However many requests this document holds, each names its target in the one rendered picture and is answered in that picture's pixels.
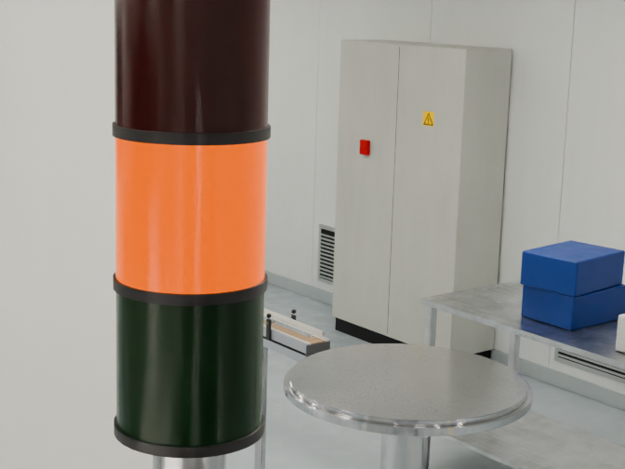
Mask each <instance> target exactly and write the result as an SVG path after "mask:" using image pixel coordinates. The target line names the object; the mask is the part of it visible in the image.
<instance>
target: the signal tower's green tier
mask: <svg viewBox="0 0 625 469"><path fill-rule="evenodd" d="M263 325H264V293H263V294H262V295H260V296H258V297H256V298H254V299H250V300H247V301H240V302H235V303H228V304H222V305H209V306H171V305H161V304H153V303H147V302H141V301H134V300H130V299H128V298H126V297H123V296H121V295H119V294H117V293H116V422H117V426H118V427H119V428H120V430H121V431H123V432H124V433H125V434H127V435H129V436H131V437H134V438H137V439H138V440H141V441H145V442H149V443H154V444H159V445H166V446H178V447H197V446H209V445H216V444H221V443H226V442H230V441H234V440H236V439H239V438H242V437H244V436H248V435H250V434H251V433H253V432H254V431H256V430H257V429H258V428H259V426H260V424H261V413H262V369H263Z"/></svg>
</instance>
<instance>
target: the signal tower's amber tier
mask: <svg viewBox="0 0 625 469"><path fill-rule="evenodd" d="M267 147H268V140H266V141H260V142H254V143H246V144H235V145H168V144H154V143H143V142H135V141H125V140H121V139H117V138H115V277H116V279H117V280H118V281H119V282H120V283H122V284H124V285H126V286H129V287H132V288H137V289H142V290H147V291H153V292H161V293H172V294H210V293H221V292H229V291H235V290H240V289H244V288H250V287H253V286H256V285H257V284H259V283H260V282H261V281H263V280H264V277H265V235H266V191H267Z"/></svg>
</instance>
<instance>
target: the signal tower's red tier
mask: <svg viewBox="0 0 625 469"><path fill-rule="evenodd" d="M270 13H271V0H114V117H115V124H116V125H117V126H119V127H125V128H131V129H137V130H146V131H157V132H172V133H232V132H246V131H253V130H260V129H264V128H266V127H267V126H268V102H269V57H270Z"/></svg>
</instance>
